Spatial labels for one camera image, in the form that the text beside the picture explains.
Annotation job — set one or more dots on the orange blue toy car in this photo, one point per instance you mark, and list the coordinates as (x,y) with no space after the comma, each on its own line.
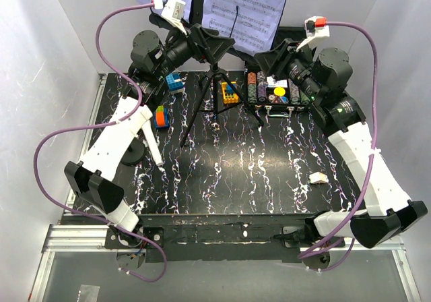
(161,119)

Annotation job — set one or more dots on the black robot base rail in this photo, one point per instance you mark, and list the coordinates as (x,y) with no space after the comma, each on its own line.
(219,237)

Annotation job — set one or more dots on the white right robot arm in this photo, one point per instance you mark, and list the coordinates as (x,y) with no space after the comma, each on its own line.
(385,209)

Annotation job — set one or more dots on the black poker chip case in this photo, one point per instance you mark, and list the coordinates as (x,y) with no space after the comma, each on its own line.
(260,93)

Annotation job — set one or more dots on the small white paper scrap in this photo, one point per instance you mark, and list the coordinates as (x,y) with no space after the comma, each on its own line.
(318,178)

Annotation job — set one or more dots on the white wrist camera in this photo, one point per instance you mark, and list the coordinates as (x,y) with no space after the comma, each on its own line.
(316,30)
(173,13)

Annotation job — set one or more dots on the black tripod music stand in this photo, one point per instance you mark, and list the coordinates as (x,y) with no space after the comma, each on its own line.
(210,80)

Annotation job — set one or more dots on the playing card deck box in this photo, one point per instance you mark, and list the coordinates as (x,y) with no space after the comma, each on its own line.
(272,83)

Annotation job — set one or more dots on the blue white brick stack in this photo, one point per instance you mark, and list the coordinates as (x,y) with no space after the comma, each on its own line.
(175,84)

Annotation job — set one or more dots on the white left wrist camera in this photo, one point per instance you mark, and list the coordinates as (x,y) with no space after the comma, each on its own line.
(173,13)

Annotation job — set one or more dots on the black desktop microphone stand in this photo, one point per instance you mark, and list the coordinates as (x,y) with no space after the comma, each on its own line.
(134,153)

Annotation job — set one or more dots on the yellow blue brick frame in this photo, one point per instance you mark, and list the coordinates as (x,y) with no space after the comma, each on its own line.
(228,95)

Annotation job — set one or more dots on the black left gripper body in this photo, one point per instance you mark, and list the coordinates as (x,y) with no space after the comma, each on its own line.
(182,49)

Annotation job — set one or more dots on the white microphone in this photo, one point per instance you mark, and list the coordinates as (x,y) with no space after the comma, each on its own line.
(152,143)

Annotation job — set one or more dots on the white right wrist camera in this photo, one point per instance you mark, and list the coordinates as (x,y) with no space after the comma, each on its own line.
(316,30)

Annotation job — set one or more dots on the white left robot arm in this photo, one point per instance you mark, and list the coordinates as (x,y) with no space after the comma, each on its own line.
(130,131)

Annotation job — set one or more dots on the yellow dealer chip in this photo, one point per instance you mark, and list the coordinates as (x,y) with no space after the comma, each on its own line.
(279,91)

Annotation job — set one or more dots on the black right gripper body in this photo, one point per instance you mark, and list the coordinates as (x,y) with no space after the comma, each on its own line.
(299,69)

